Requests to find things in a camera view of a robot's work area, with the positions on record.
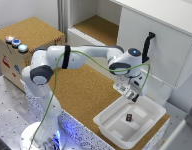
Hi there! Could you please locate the white plastic box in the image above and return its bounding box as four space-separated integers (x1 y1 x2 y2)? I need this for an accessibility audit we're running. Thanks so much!
92 94 167 150

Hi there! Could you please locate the white cabinet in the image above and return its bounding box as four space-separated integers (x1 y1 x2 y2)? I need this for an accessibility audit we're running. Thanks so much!
64 0 192 112

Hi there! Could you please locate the blue button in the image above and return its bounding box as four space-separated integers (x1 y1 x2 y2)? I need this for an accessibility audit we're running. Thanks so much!
11 38 22 48

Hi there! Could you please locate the purple block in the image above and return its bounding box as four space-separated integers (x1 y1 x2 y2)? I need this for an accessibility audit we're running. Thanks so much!
125 113 134 123

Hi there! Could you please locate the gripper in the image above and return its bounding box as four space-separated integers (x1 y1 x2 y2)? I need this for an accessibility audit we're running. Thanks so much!
113 75 146 102

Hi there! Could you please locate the white sliding door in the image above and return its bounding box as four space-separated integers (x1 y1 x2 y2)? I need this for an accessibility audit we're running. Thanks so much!
116 6 192 90

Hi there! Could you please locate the black door handle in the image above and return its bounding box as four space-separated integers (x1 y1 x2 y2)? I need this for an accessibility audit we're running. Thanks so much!
141 31 157 64

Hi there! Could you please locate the green cable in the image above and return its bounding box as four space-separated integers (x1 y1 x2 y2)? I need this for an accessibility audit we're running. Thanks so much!
28 46 152 150

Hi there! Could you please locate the green button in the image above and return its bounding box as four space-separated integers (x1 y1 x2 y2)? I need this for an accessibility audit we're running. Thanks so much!
17 43 30 54

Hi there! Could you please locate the red button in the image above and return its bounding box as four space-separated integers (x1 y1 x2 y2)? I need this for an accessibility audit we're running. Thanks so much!
5 34 15 44

